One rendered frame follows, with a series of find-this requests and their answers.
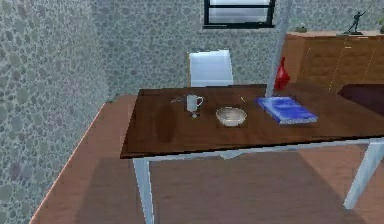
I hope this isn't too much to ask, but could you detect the white mug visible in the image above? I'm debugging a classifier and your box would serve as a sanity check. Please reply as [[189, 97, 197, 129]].
[[186, 94, 204, 113]]

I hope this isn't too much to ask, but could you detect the dark brown wooden table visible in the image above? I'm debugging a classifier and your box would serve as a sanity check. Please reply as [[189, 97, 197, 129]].
[[120, 83, 384, 224]]

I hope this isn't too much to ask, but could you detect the beige bowl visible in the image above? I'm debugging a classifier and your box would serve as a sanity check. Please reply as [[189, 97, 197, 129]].
[[215, 106, 248, 128]]

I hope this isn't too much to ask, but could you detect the white chair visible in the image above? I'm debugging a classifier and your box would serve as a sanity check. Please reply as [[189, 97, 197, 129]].
[[188, 49, 234, 88]]

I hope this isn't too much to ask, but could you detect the blue book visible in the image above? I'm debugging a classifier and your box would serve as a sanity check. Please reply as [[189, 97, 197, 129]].
[[256, 96, 319, 126]]

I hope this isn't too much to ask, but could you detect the red vase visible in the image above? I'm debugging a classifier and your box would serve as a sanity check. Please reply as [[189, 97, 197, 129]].
[[274, 56, 291, 92]]

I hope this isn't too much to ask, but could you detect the black framed window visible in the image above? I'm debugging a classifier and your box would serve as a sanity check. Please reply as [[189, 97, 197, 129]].
[[203, 0, 277, 30]]

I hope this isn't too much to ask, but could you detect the light wooden sideboard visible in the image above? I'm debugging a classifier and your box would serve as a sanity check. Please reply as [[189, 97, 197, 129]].
[[283, 30, 384, 94]]

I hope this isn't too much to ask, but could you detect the dark figure statue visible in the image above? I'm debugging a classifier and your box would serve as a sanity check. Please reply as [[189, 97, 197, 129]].
[[343, 10, 367, 36]]

